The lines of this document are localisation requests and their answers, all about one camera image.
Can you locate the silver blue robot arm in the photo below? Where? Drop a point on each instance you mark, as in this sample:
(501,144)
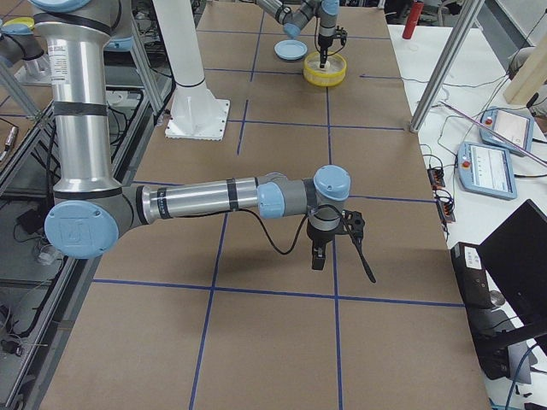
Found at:
(293,22)
(92,209)

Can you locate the far orange circuit board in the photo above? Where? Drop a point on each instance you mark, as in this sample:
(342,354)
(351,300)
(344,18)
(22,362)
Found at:
(436,177)

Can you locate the far blue teach pendant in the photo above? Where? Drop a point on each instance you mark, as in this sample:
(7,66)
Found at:
(515,126)

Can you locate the near blue teach pendant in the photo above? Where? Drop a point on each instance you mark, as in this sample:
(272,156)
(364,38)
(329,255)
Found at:
(486,170)

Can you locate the yellow bamboo steamer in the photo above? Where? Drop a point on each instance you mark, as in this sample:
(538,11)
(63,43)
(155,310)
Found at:
(331,74)

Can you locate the aluminium frame post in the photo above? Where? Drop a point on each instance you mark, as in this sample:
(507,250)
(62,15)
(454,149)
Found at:
(458,34)

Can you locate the white pedestal column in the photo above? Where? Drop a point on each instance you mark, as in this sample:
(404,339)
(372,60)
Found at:
(195,112)

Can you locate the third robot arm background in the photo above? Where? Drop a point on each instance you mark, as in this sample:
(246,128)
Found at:
(18,44)

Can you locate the blue teach pendant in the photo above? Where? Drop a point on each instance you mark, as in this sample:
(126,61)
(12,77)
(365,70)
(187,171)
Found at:
(486,170)
(515,126)

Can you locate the black monitor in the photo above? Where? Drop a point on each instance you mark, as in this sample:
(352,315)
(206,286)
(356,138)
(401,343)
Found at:
(515,257)

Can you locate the white steamed bun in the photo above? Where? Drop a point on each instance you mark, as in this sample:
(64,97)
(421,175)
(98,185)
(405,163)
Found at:
(323,66)

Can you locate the wooden beam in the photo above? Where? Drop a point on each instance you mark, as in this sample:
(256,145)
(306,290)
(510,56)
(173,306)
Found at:
(529,78)

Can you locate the near orange circuit board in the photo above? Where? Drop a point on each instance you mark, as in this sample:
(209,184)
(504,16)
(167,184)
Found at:
(445,207)

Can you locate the light blue plate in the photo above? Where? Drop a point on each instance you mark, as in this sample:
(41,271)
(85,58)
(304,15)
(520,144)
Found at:
(290,50)

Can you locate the orange circuit board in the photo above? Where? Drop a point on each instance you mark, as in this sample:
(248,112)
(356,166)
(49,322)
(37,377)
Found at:
(445,207)
(436,177)

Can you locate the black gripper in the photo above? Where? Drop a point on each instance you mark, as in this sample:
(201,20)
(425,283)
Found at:
(319,237)
(323,43)

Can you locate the seated person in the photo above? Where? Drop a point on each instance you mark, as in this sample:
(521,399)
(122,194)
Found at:
(517,60)

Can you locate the black computer box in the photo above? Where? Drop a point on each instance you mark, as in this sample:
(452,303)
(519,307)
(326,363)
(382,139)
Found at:
(471,276)

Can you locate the red bottle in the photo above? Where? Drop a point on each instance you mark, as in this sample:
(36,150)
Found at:
(412,19)

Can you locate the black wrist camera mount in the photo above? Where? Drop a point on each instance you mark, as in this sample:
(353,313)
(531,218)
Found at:
(353,225)
(340,34)

